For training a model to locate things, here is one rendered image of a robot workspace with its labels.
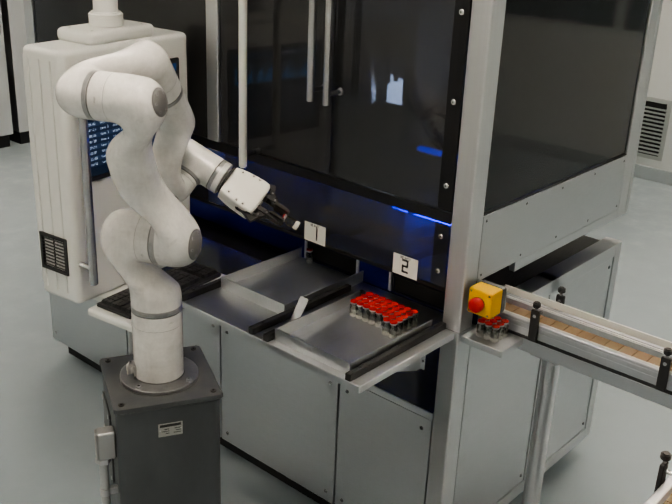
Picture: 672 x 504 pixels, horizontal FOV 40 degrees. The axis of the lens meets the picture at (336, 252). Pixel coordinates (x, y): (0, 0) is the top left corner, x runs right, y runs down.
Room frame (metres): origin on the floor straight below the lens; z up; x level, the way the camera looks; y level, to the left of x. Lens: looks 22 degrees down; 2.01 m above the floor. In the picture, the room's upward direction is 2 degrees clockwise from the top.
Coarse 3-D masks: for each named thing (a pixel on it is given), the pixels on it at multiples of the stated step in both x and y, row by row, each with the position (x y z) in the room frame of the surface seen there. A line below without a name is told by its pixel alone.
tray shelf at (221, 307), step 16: (352, 288) 2.47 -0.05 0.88; (368, 288) 2.47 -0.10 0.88; (192, 304) 2.32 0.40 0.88; (208, 304) 2.32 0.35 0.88; (224, 304) 2.32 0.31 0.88; (240, 304) 2.33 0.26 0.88; (256, 304) 2.33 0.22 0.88; (416, 304) 2.38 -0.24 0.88; (224, 320) 2.23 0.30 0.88; (240, 320) 2.23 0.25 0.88; (256, 320) 2.23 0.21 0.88; (432, 320) 2.28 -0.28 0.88; (256, 336) 2.14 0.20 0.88; (432, 336) 2.18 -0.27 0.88; (448, 336) 2.19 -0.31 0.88; (288, 352) 2.06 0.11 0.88; (416, 352) 2.09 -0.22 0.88; (320, 368) 1.99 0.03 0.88; (384, 368) 2.00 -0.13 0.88; (400, 368) 2.03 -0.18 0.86; (352, 384) 1.92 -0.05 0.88; (368, 384) 1.93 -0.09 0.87
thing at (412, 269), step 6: (396, 258) 2.34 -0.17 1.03; (402, 258) 2.33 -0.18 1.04; (408, 258) 2.32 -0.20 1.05; (396, 264) 2.34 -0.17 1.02; (408, 264) 2.32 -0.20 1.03; (414, 264) 2.30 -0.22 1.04; (396, 270) 2.34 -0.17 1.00; (408, 270) 2.32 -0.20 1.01; (414, 270) 2.30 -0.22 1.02; (408, 276) 2.32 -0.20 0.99; (414, 276) 2.30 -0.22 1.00
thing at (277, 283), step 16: (288, 256) 2.64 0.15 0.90; (240, 272) 2.49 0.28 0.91; (256, 272) 2.54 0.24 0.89; (272, 272) 2.56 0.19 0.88; (288, 272) 2.56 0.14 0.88; (304, 272) 2.57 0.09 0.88; (320, 272) 2.57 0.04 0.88; (336, 272) 2.58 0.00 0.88; (224, 288) 2.42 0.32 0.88; (240, 288) 2.38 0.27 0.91; (256, 288) 2.44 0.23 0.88; (272, 288) 2.44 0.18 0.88; (288, 288) 2.45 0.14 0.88; (304, 288) 2.45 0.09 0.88; (320, 288) 2.45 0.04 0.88; (272, 304) 2.29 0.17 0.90; (288, 304) 2.28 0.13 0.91
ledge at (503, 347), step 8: (464, 336) 2.19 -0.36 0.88; (472, 336) 2.19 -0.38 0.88; (512, 336) 2.20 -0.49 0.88; (472, 344) 2.17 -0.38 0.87; (480, 344) 2.15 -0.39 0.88; (488, 344) 2.15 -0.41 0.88; (496, 344) 2.15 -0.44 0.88; (504, 344) 2.15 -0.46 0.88; (512, 344) 2.16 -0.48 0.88; (520, 344) 2.18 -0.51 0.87; (488, 352) 2.14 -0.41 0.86; (496, 352) 2.12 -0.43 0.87; (504, 352) 2.12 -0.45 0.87
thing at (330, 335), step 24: (312, 312) 2.23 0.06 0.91; (336, 312) 2.30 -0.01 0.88; (288, 336) 2.09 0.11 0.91; (312, 336) 2.15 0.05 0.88; (336, 336) 2.15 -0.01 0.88; (360, 336) 2.16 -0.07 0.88; (384, 336) 2.17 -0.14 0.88; (408, 336) 2.13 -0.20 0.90; (336, 360) 1.98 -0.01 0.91; (360, 360) 1.98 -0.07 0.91
